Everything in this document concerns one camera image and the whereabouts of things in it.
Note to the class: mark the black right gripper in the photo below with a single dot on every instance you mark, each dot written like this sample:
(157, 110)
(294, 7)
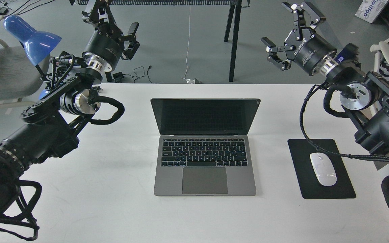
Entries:
(310, 49)

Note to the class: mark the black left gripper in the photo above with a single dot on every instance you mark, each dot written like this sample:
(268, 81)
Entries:
(105, 40)

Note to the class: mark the grey laptop computer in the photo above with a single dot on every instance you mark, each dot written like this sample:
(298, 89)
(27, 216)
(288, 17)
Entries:
(203, 147)

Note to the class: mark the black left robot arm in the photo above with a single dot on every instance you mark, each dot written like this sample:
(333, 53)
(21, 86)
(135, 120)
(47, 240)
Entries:
(52, 124)

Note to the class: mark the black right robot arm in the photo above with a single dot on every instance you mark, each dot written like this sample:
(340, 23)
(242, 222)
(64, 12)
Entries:
(350, 93)

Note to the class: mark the blue desk lamp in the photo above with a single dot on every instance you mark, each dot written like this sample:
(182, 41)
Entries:
(37, 45)

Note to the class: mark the cardboard box with print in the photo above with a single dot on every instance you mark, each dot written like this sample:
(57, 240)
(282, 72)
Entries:
(369, 10)

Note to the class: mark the grey chair left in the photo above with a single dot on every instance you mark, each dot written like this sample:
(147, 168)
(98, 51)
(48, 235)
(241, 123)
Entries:
(19, 78)

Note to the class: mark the white computer mouse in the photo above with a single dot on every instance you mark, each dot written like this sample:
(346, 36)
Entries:
(323, 168)

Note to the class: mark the black mouse pad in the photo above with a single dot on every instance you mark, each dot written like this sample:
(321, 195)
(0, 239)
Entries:
(310, 187)

